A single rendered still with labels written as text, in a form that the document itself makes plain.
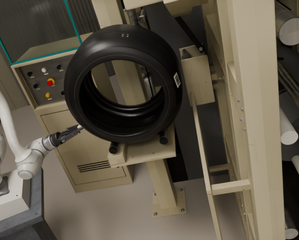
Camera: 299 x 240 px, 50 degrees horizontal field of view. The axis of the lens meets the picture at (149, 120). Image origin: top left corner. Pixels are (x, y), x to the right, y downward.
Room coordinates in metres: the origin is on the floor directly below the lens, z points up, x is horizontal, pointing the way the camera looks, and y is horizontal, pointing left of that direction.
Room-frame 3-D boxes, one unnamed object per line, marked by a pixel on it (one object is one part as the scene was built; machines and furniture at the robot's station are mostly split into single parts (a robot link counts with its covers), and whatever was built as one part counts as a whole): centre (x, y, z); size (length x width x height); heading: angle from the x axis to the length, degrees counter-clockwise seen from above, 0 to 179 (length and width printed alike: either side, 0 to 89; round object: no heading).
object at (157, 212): (1.83, 0.04, 0.01); 0.27 x 0.27 x 0.02; 79
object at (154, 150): (1.58, 0.06, 0.80); 0.37 x 0.36 x 0.02; 79
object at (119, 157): (1.60, 0.20, 0.83); 0.36 x 0.09 x 0.06; 169
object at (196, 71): (1.72, -0.35, 1.05); 0.20 x 0.15 x 0.30; 169
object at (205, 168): (1.29, -0.22, 0.65); 0.90 x 0.02 x 0.70; 169
